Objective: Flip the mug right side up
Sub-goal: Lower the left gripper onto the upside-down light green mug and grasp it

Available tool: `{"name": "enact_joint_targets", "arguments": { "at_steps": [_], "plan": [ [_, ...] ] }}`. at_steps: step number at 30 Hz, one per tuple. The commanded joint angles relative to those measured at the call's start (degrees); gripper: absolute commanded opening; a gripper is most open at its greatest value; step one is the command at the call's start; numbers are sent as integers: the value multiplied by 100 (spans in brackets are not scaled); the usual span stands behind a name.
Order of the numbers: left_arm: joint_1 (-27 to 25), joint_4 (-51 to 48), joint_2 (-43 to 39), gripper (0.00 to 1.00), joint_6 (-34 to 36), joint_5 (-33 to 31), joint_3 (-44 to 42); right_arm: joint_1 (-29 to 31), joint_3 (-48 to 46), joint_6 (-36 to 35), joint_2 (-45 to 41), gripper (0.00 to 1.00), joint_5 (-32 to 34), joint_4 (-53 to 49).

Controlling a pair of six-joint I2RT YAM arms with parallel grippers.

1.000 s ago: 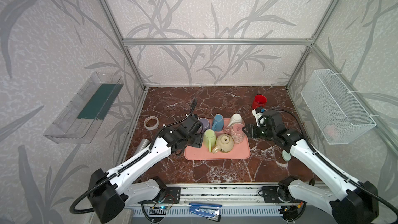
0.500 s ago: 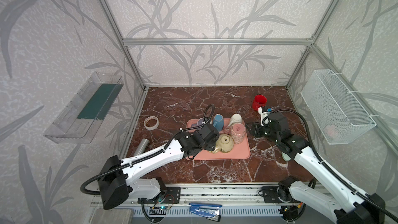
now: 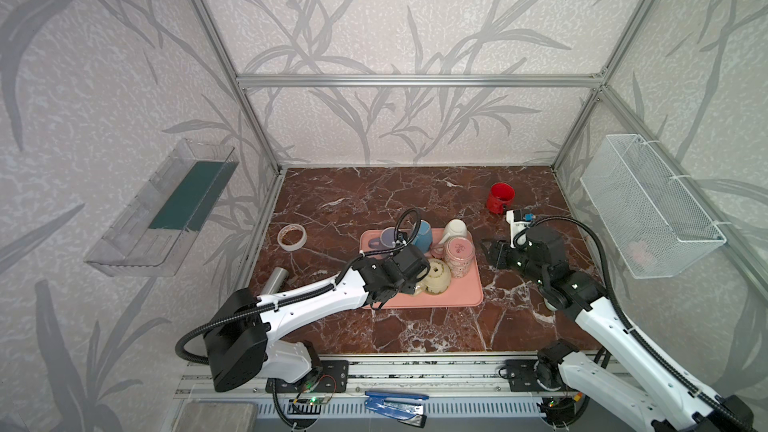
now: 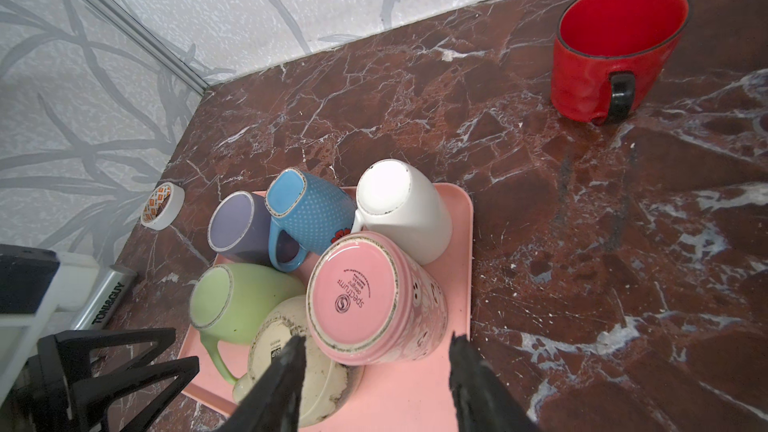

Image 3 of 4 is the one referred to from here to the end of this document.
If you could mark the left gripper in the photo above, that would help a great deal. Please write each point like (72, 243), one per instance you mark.
(417, 264)

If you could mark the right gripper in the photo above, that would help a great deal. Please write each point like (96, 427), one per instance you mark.
(501, 254)

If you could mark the blue mug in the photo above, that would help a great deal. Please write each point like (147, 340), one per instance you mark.
(421, 236)

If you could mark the red mug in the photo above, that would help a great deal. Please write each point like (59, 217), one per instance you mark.
(500, 198)

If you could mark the pink tray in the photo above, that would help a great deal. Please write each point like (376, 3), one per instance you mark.
(462, 292)

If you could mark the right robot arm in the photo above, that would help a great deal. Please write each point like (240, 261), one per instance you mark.
(666, 397)

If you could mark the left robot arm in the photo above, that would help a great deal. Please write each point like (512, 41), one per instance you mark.
(244, 339)

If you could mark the purple mug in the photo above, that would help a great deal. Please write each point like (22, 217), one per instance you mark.
(384, 239)

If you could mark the pink patterned mug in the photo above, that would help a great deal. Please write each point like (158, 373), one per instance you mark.
(458, 253)

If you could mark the white mug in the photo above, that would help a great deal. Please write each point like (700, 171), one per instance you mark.
(454, 228)

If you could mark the tape roll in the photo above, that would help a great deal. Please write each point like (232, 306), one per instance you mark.
(292, 237)

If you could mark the silver metal cylinder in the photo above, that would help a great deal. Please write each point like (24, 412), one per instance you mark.
(275, 281)

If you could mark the blue stapler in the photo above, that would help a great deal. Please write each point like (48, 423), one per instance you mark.
(405, 408)

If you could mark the white wire basket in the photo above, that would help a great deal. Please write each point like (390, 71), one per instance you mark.
(656, 224)

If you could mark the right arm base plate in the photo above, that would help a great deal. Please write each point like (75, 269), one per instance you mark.
(520, 375)

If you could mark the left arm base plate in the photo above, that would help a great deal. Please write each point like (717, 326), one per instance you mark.
(331, 377)

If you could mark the clear plastic wall bin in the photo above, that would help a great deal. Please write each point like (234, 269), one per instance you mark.
(157, 229)

